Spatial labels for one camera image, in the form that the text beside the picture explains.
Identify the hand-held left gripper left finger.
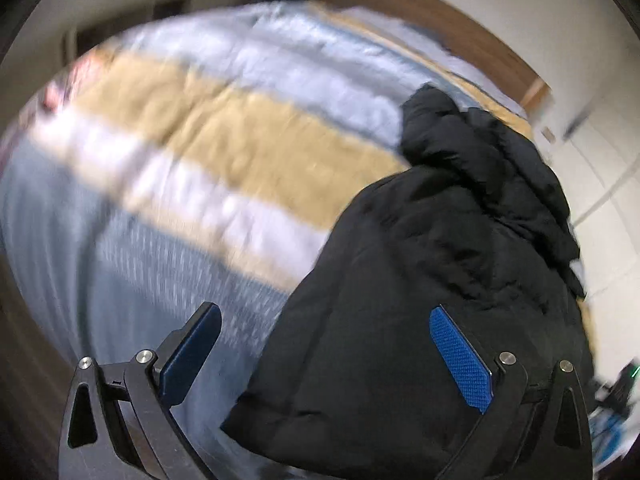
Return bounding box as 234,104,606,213
58,302,223,480

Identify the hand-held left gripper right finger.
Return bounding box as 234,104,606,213
429,305,595,480

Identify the black puffer jacket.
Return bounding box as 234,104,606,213
220,83,597,480

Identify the bed with striped duvet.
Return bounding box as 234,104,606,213
0,0,601,480

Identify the white wardrobe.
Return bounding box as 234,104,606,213
537,35,640,378

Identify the smartphone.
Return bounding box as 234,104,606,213
41,54,103,112

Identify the white pillow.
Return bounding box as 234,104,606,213
342,5,528,118

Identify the wooden bed headboard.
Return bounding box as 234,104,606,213
317,0,552,113

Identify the low white shelf cabinet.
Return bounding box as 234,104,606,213
61,0,195,63

